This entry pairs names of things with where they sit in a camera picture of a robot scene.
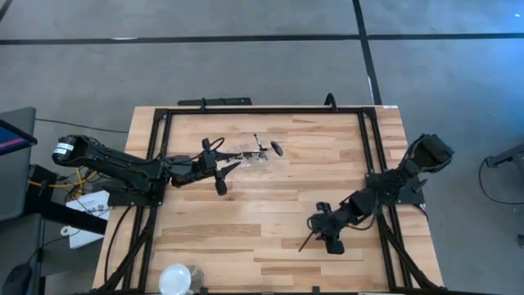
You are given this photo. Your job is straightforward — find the clear acrylic brush organizer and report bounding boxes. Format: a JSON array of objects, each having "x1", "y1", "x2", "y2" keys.
[{"x1": 233, "y1": 138, "x2": 272, "y2": 170}]

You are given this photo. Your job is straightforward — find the black desk stand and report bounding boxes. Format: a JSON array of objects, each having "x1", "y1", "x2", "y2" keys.
[{"x1": 24, "y1": 163, "x2": 108, "y2": 237}]

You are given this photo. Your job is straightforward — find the black power bar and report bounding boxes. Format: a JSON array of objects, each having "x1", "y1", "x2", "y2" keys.
[{"x1": 177, "y1": 97, "x2": 253, "y2": 107}]

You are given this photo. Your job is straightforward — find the large fluffy powder brush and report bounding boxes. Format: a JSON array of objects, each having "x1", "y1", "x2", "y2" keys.
[{"x1": 245, "y1": 140, "x2": 285, "y2": 159}]

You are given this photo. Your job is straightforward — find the black looped floor cable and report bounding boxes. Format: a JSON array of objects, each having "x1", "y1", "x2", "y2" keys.
[{"x1": 477, "y1": 154, "x2": 524, "y2": 206}]

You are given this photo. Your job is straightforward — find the black computer mouse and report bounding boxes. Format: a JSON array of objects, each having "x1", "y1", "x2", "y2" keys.
[{"x1": 1, "y1": 262, "x2": 34, "y2": 295}]

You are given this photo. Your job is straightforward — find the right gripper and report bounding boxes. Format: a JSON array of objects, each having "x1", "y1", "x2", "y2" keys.
[{"x1": 306, "y1": 200, "x2": 358, "y2": 243}]

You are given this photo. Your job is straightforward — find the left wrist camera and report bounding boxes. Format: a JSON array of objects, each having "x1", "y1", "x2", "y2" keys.
[{"x1": 214, "y1": 170, "x2": 229, "y2": 197}]

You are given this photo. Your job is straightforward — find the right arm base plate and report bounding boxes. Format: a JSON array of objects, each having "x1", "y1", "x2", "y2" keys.
[{"x1": 365, "y1": 171, "x2": 427, "y2": 207}]

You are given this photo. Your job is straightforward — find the small-head thin makeup brush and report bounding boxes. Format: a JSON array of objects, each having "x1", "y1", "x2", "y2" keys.
[{"x1": 252, "y1": 133, "x2": 266, "y2": 156}]

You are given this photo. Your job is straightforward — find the long thin black makeup brush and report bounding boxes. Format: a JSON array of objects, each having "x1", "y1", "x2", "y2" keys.
[{"x1": 297, "y1": 229, "x2": 320, "y2": 253}]

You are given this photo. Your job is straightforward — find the white paper sheets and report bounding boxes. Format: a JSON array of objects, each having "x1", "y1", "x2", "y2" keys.
[{"x1": 65, "y1": 189, "x2": 112, "y2": 250}]

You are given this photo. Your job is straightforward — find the clear round container white lid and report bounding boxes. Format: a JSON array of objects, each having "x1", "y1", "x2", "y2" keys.
[{"x1": 157, "y1": 262, "x2": 206, "y2": 295}]

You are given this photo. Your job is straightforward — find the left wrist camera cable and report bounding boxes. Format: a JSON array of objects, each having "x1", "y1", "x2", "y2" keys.
[{"x1": 196, "y1": 136, "x2": 227, "y2": 161}]

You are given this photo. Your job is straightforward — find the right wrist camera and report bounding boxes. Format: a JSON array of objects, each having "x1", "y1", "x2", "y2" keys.
[{"x1": 325, "y1": 237, "x2": 346, "y2": 256}]

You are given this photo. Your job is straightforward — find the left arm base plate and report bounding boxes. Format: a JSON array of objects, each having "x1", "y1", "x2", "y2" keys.
[{"x1": 106, "y1": 179, "x2": 165, "y2": 207}]

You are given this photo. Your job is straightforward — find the laptop screen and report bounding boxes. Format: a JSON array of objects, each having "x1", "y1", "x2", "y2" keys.
[{"x1": 0, "y1": 118, "x2": 38, "y2": 157}]

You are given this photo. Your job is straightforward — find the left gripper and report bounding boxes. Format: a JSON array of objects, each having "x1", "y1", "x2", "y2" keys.
[{"x1": 165, "y1": 150, "x2": 243, "y2": 190}]

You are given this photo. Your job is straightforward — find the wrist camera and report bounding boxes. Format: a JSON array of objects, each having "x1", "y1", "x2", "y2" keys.
[
  {"x1": 214, "y1": 170, "x2": 229, "y2": 197},
  {"x1": 325, "y1": 237, "x2": 346, "y2": 256}
]

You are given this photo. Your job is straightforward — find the yellow cable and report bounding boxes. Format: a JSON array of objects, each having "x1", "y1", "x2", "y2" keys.
[{"x1": 27, "y1": 170, "x2": 99, "y2": 194}]

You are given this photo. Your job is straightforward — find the black metal table frame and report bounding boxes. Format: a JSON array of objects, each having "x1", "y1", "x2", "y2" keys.
[{"x1": 97, "y1": 106, "x2": 448, "y2": 295}]

